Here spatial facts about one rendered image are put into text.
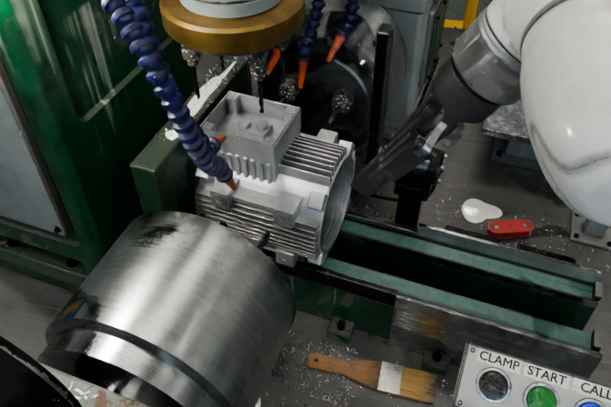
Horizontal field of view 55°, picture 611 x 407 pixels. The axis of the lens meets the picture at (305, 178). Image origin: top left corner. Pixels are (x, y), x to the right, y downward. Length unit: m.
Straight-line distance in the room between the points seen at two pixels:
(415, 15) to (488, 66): 0.61
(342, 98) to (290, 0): 0.31
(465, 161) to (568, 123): 0.94
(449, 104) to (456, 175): 0.69
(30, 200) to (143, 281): 0.36
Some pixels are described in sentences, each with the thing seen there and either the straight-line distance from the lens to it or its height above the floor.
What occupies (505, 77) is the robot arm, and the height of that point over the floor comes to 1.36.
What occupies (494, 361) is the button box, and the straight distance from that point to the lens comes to 0.70.
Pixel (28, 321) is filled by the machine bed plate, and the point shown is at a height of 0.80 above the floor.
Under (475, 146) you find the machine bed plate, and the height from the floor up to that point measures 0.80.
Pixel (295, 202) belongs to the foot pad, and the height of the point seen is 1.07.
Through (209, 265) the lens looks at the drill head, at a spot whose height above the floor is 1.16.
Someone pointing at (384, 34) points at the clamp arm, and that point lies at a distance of 0.85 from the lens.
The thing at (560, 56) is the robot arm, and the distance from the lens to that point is 0.45.
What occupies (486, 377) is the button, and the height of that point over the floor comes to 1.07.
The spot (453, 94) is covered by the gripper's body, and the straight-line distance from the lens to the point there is 0.62.
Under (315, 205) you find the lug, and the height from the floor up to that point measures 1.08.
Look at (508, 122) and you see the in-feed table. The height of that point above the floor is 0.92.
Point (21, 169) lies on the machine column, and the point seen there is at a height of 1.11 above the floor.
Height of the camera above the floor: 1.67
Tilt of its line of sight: 43 degrees down
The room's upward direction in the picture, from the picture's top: straight up
